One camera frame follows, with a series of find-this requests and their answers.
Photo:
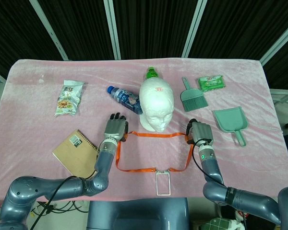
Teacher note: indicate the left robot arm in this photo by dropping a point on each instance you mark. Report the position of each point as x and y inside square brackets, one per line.
[103, 167]

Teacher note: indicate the blue plastic drink bottle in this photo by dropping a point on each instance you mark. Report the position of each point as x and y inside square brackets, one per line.
[124, 97]

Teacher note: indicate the snack bag with nuts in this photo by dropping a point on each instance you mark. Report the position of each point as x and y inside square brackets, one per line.
[68, 100]

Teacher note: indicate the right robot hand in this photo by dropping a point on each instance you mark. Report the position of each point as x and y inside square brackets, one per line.
[201, 133]

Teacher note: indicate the brown spiral notebook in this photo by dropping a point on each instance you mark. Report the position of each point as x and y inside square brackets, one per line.
[74, 153]

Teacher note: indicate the white foam mannequin head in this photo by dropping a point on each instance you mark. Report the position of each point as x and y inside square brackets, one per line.
[156, 103]

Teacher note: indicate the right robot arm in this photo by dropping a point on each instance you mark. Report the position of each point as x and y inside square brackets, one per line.
[211, 165]

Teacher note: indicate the grey robot torso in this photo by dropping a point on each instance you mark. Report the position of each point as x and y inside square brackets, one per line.
[134, 215]

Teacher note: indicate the green tiled patterned box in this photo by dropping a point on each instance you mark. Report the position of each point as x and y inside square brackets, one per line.
[216, 224]

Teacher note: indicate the green capped plastic bottle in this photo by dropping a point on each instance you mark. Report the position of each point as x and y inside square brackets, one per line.
[152, 73]

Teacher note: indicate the white partition frame post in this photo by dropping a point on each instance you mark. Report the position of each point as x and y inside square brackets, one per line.
[194, 31]
[49, 31]
[278, 44]
[112, 31]

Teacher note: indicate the green wet wipes pack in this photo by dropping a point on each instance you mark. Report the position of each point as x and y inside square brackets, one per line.
[211, 83]

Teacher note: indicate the teal hand brush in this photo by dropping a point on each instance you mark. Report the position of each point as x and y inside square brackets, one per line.
[193, 97]

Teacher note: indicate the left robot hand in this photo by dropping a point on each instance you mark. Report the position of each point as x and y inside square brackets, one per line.
[115, 128]

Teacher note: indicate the pink velvet tablecloth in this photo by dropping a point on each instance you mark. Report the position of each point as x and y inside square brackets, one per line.
[158, 153]

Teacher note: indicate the teal dustpan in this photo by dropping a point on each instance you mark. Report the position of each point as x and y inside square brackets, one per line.
[230, 119]

